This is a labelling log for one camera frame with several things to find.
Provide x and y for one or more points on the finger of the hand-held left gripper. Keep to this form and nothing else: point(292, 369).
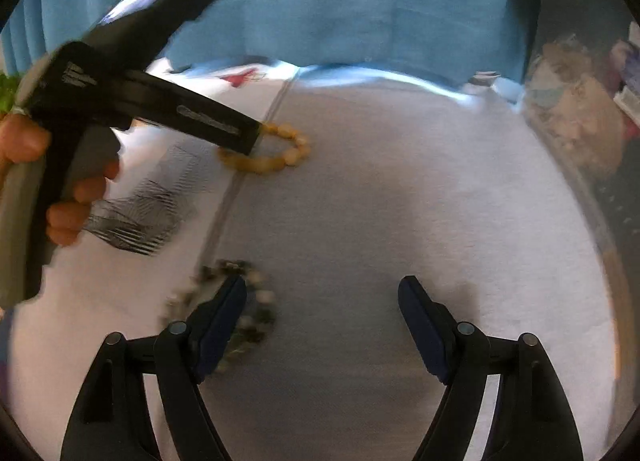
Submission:
point(200, 113)

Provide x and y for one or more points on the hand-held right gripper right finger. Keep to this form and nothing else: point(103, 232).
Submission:
point(422, 323)

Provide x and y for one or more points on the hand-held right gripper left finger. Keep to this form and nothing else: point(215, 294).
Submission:
point(222, 321)

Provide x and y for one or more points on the person's left hand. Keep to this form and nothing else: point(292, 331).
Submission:
point(65, 221)

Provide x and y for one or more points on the potted green plant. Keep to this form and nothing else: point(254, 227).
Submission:
point(6, 91)

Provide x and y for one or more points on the white printed tablecloth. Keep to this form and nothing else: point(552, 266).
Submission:
point(125, 261)

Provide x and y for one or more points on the grey tablecloth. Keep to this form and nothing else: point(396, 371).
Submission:
point(400, 201)

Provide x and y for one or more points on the blue curtain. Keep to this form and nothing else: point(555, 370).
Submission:
point(325, 6)

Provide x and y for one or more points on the small white box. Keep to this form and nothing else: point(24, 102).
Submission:
point(492, 86)

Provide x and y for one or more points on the clear plastic storage bin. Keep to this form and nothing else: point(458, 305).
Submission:
point(575, 106)

